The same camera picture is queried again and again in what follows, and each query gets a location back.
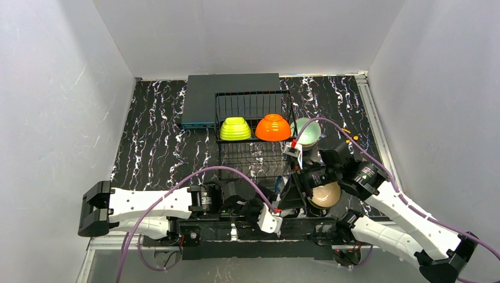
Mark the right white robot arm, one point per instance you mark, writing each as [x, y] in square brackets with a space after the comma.
[439, 254]

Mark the dark blue beige bowl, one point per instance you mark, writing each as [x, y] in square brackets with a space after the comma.
[325, 196]

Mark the blue patterned bowl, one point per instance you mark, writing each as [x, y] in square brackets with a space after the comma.
[280, 184]

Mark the aluminium table edge rail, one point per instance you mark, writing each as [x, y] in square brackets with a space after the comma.
[375, 122]

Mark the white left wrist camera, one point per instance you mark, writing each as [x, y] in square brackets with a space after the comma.
[269, 222]

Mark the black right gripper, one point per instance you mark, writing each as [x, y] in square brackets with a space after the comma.
[303, 171]

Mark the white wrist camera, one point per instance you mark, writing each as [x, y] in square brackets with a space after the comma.
[269, 222]
[294, 149]

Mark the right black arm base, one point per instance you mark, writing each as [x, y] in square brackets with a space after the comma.
[348, 252]

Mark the yellow black T-handle hex key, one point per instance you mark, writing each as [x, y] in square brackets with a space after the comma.
[353, 135]

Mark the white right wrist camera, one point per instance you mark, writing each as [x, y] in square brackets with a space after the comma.
[294, 149]

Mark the green white bowl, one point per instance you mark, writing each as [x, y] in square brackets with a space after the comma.
[235, 129]

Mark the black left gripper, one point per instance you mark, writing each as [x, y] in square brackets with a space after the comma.
[282, 202]

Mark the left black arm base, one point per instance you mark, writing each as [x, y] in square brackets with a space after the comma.
[170, 241]

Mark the black wire dish rack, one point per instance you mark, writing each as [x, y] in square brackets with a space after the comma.
[261, 161]

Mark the dark grey flat box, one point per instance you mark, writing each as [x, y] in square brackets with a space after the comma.
[204, 91]

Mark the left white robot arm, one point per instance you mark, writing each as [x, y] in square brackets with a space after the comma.
[153, 213]

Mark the orange white bowl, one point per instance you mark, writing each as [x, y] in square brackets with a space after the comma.
[273, 128]

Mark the pale green bowl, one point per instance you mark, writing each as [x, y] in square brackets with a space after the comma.
[310, 135]

